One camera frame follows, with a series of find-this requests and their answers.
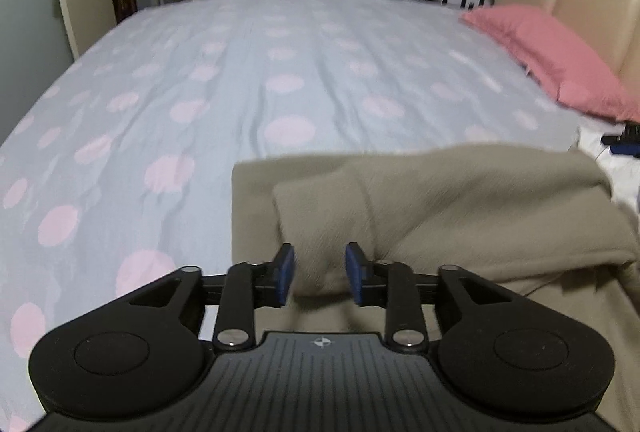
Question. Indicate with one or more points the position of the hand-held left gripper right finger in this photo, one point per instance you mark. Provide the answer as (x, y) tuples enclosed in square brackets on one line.
[(354, 274)]

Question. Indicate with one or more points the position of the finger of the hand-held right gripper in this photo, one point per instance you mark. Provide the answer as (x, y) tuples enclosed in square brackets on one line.
[(622, 144)]

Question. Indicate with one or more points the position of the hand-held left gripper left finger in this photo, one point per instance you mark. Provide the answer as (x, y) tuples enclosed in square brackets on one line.
[(285, 272)]

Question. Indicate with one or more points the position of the beige fleece jacket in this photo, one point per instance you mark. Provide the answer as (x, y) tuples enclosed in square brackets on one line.
[(450, 212)]

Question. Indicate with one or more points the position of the white cloth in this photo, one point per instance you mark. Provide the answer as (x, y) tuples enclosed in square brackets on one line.
[(600, 172)]

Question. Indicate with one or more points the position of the pink pillow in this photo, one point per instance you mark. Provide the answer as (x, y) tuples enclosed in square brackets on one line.
[(550, 47)]

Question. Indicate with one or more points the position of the grey pink-dotted bed sheet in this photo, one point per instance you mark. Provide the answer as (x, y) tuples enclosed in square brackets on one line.
[(200, 87)]

